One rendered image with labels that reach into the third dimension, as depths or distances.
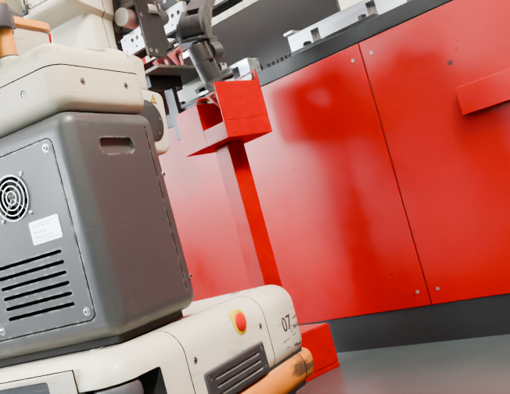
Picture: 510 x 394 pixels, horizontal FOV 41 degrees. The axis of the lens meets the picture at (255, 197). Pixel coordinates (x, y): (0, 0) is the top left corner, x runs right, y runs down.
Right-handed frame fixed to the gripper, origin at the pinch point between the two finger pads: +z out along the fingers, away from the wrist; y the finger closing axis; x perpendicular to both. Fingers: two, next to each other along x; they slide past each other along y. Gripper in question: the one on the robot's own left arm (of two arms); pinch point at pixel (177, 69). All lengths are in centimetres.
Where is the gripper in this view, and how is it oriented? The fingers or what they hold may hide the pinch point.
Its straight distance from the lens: 241.2
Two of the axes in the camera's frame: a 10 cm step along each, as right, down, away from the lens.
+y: -7.4, 2.2, 6.3
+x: -4.4, 5.4, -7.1
